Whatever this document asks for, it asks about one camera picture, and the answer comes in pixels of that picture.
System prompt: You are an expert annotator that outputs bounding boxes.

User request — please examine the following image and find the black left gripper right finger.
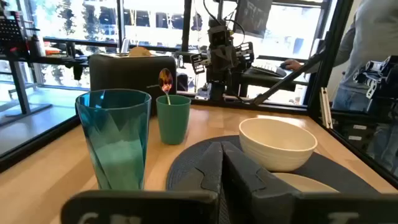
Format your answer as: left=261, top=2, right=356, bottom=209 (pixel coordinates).
left=221, top=141, right=398, bottom=224

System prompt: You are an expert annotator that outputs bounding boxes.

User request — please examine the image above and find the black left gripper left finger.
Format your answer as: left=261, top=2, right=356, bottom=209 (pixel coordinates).
left=60, top=141, right=224, bottom=224

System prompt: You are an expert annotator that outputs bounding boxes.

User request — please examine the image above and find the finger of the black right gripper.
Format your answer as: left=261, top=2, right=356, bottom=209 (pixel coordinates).
left=190, top=53, right=208, bottom=75
left=235, top=42, right=255, bottom=63

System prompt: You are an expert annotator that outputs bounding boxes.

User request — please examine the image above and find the teal faceted glass tumbler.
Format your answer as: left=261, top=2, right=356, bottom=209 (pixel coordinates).
left=75, top=88, right=152, bottom=191

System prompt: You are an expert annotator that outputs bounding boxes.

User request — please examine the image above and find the dark round woven placemat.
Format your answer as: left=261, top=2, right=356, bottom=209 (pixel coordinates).
left=165, top=134, right=381, bottom=224

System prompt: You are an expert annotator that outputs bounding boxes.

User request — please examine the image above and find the computer keyboard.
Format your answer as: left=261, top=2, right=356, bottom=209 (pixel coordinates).
left=251, top=60, right=287, bottom=78

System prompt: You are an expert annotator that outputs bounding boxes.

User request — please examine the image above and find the black office desk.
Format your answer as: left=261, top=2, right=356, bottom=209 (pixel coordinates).
left=241, top=68, right=308, bottom=97

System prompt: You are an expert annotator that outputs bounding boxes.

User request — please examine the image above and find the metal spoon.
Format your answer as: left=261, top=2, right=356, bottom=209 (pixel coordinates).
left=158, top=68, right=174, bottom=106

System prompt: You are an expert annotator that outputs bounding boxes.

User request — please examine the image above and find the cream ceramic bowl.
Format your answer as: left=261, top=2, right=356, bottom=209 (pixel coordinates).
left=238, top=117, right=318, bottom=173

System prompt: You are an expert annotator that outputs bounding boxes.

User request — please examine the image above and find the person's hand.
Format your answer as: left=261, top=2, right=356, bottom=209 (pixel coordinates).
left=283, top=58, right=303, bottom=72

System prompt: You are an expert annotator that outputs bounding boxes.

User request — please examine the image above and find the cream ceramic plate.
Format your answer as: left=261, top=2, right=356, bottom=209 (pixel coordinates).
left=272, top=172, right=340, bottom=194

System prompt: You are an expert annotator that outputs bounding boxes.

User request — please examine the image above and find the green plastic cup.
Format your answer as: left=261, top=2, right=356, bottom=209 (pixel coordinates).
left=155, top=95, right=192, bottom=146

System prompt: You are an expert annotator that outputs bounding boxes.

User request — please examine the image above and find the black toaster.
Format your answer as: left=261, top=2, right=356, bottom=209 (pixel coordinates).
left=88, top=53, right=178, bottom=116

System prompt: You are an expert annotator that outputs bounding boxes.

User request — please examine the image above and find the silver aluminium profile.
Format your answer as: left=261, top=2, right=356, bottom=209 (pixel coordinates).
left=319, top=86, right=333, bottom=130

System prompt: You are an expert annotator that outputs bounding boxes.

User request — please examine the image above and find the person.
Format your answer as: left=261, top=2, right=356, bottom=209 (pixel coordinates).
left=300, top=0, right=398, bottom=175

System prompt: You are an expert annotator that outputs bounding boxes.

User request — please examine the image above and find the black and white robot part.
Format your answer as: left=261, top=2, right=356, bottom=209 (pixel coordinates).
left=353, top=55, right=398, bottom=100

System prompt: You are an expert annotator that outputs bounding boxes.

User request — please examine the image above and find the dark bottle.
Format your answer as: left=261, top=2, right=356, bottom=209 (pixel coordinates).
left=29, top=34, right=47, bottom=57

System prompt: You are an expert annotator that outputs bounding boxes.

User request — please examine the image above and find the black standing desk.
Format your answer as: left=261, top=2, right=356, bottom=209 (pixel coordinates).
left=0, top=54, right=90, bottom=118

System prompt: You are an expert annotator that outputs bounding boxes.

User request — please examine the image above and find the black pegboard tool rack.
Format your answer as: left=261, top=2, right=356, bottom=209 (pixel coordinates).
left=0, top=9, right=30, bottom=60

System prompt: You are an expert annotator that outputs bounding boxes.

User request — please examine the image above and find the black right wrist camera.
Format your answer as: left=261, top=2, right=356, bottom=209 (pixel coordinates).
left=207, top=19, right=233, bottom=46

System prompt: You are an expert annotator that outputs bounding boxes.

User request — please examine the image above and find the black diagonal frame brace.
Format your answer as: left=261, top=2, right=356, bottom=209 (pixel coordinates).
left=251, top=51, right=326, bottom=106

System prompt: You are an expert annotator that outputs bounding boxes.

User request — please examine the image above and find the black aluminium table frame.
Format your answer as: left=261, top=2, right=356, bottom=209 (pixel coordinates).
left=0, top=0, right=398, bottom=189

